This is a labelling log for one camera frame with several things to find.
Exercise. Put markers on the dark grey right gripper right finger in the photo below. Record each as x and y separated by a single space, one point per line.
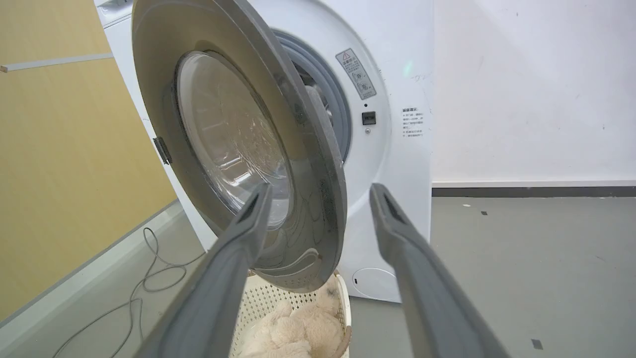
427 293

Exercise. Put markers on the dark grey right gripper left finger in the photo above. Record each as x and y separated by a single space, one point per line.
213 293

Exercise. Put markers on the white front-load washing machine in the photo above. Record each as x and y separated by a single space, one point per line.
397 149

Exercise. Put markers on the grey round washing machine door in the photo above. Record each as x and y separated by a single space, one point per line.
238 144

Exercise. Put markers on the black door latch socket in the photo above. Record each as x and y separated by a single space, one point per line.
368 118

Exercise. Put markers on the white perforated laundry basket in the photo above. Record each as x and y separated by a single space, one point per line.
278 303

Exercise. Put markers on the white text label sticker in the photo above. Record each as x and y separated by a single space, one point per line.
413 122

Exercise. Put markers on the grey warning sticker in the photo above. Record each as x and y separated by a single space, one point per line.
356 73

